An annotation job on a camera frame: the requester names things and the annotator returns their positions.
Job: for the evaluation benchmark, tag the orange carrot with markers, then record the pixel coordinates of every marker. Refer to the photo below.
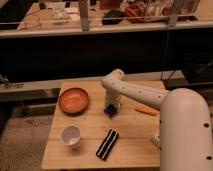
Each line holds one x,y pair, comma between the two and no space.
148,111

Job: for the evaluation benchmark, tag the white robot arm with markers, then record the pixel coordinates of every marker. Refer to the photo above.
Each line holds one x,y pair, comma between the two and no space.
185,127

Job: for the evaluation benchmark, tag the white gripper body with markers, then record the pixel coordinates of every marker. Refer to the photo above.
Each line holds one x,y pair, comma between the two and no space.
113,98

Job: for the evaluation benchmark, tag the black bag on bench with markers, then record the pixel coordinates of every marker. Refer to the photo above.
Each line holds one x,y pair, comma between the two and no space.
113,17

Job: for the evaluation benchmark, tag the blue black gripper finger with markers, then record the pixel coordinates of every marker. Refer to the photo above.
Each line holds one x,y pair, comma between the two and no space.
110,110

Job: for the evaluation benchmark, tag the white cup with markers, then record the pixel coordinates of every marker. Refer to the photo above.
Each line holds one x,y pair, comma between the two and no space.
70,136

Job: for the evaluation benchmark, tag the black white striped sponge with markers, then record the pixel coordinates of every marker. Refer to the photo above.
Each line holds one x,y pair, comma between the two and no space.
107,144

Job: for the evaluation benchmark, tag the orange wooden bowl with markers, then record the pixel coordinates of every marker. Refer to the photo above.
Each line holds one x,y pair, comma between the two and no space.
73,101

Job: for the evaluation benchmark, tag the metal frame post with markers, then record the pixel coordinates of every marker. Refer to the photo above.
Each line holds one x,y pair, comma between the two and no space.
83,9

